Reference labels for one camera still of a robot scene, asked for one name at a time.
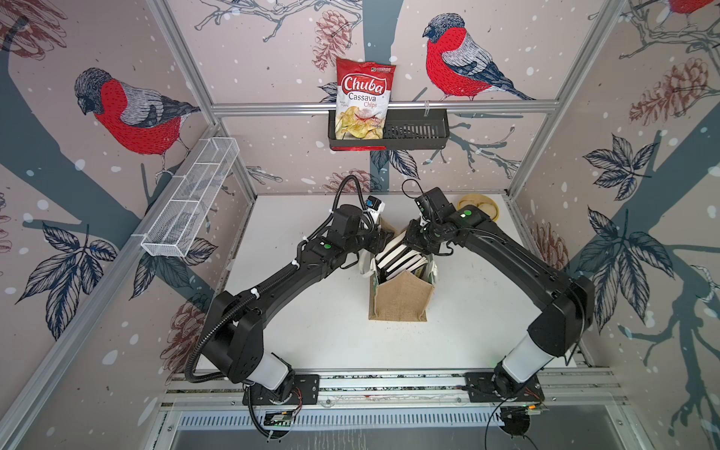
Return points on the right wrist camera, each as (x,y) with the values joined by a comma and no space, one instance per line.
(434,206)

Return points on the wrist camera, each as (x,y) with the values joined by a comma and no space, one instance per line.
(374,207)
(434,206)

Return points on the black wire wall basket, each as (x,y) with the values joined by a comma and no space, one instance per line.
(416,129)

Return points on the burlap canvas bag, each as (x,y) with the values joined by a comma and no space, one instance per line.
(404,298)

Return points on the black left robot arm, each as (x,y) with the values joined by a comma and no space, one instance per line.
(231,344)

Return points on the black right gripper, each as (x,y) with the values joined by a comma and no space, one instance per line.
(409,240)

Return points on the yellow bowl with buns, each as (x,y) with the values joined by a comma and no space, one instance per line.
(482,202)

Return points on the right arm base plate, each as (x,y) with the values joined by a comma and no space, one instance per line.
(489,387)

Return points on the red cassava chips bag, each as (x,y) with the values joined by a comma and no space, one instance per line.
(362,102)

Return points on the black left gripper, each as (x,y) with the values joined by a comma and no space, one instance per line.
(379,240)

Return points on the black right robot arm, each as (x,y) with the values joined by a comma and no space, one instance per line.
(564,302)

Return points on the cream paged book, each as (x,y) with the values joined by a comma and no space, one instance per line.
(395,246)

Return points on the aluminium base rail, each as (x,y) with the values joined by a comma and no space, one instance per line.
(334,389)

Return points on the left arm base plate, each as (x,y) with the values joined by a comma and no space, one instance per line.
(287,389)

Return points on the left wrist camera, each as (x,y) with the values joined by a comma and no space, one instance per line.
(374,207)

